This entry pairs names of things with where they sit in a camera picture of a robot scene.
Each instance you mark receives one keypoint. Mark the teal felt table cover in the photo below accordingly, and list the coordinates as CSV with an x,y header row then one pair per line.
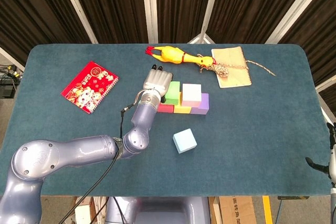
x,y
157,171

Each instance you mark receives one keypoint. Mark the red spiral notebook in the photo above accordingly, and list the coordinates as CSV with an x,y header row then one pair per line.
x,y
89,87

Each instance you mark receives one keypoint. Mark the pink foam cube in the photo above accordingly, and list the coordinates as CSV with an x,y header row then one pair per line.
x,y
191,93

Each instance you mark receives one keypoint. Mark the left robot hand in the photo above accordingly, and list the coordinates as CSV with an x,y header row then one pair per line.
x,y
157,81

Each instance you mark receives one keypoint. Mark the light blue foam cube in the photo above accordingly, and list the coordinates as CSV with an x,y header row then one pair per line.
x,y
185,141

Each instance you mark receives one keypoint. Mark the yellow foam cube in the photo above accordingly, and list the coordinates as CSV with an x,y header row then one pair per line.
x,y
181,110

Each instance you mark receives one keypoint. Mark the black equipment box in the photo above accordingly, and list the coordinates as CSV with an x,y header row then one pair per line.
x,y
6,91

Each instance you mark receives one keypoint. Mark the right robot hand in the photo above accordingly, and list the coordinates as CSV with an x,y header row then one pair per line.
x,y
331,166

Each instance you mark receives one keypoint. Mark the purple foam cube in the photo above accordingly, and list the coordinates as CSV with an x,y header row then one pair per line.
x,y
203,106

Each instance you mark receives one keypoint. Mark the green foam cube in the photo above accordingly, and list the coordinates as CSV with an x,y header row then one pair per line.
x,y
173,93

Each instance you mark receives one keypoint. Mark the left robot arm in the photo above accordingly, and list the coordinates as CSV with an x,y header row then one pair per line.
x,y
78,153

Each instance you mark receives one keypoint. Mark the grey robot torso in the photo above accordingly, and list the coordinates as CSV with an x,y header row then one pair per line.
x,y
162,211

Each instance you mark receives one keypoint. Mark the beige cloth notebook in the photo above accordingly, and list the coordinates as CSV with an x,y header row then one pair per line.
x,y
235,79

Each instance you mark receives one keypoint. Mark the white metal frame post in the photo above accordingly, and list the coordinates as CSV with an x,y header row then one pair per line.
x,y
296,6
149,6
77,6
10,60
210,6
326,84

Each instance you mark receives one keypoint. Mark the yellow rubber chicken toy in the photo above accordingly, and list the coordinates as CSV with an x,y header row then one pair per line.
x,y
170,54

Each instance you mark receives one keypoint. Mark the red foam cube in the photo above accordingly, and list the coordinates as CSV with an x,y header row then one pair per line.
x,y
166,108

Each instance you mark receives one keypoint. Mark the dark brown curtain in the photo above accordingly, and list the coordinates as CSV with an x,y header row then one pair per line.
x,y
118,6

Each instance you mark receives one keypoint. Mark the brown cardboard box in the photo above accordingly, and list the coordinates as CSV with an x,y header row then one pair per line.
x,y
236,211

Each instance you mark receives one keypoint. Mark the white carton box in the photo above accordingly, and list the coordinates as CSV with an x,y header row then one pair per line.
x,y
81,213

